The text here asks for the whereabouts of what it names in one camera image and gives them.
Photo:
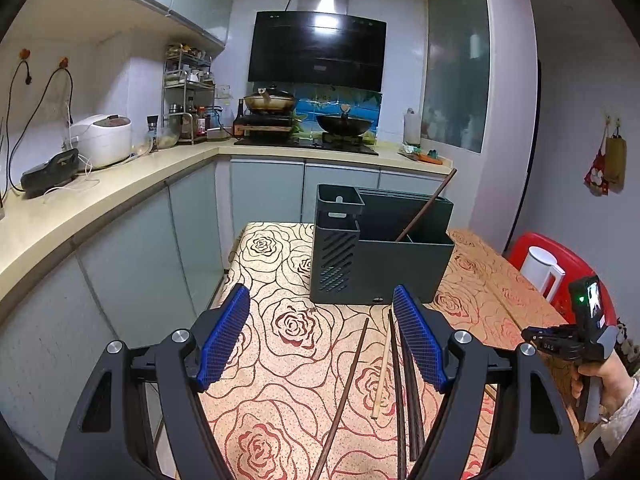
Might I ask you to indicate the reddish brown chopstick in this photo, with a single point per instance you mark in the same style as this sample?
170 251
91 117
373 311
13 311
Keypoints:
425 207

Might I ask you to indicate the grey lower cabinets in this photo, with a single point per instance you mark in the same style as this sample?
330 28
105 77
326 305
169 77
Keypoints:
125 260

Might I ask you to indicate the metal spice rack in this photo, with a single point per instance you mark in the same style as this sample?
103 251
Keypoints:
187 85

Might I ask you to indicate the paper towel roll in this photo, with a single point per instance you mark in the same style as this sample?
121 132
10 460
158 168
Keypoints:
412 127

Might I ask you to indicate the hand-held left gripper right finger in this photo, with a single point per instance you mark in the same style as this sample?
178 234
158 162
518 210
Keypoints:
415 340

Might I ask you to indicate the rose patterned tablecloth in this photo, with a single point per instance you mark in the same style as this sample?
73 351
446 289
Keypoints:
295 280

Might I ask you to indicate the black countertop appliance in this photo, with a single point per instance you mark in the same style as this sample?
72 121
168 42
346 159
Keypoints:
50 172

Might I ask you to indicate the person's right hand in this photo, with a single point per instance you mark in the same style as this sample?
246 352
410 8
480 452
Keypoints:
614 382

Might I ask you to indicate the dark sauce bottle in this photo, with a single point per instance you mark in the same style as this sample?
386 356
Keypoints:
239 115

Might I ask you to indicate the black gas stove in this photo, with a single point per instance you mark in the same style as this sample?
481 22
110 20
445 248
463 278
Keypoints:
310 144

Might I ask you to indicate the black wok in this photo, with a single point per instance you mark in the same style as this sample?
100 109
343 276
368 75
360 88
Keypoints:
345 124

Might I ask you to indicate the pepper grinder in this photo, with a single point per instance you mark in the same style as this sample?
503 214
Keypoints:
152 132

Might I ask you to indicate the glass bowl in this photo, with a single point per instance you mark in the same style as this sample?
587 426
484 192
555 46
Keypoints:
167 140

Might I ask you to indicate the red hanging cloth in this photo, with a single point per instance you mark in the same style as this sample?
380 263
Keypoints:
596 175

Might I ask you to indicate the white rice cooker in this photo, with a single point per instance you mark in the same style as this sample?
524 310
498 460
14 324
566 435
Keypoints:
102 140

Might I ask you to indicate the black range hood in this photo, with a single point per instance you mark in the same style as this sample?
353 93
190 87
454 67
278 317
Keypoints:
315 50

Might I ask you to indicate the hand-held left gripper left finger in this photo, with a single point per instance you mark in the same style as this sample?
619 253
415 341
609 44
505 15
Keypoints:
225 340

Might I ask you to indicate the dark grey utensil holder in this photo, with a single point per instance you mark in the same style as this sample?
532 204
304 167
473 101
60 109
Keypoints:
390 270

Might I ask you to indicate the frosted glass window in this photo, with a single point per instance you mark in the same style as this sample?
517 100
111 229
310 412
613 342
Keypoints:
457 60

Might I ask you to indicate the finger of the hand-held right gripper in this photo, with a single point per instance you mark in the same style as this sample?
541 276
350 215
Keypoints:
542 331
547 347

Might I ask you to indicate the orange kitchen item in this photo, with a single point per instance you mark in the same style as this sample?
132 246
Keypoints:
430 158

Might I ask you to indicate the frying pan with lid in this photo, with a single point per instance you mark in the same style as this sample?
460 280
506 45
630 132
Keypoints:
270 101

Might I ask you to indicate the beige kitchen countertop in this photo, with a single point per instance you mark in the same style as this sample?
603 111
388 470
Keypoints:
125 185

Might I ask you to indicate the person's right forearm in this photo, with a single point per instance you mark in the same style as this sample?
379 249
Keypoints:
622 425

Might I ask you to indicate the white electric kettle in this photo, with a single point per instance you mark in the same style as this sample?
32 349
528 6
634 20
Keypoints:
537 270

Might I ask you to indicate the tan hanging bag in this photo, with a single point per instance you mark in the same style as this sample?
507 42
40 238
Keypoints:
616 162

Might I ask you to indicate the dark brown chopstick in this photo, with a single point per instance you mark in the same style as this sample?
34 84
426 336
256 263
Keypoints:
350 375

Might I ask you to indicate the red plastic chair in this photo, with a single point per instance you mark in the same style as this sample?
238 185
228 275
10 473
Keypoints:
575 262

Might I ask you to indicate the light wooden chopstick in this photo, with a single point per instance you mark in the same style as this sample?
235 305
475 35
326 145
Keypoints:
381 380

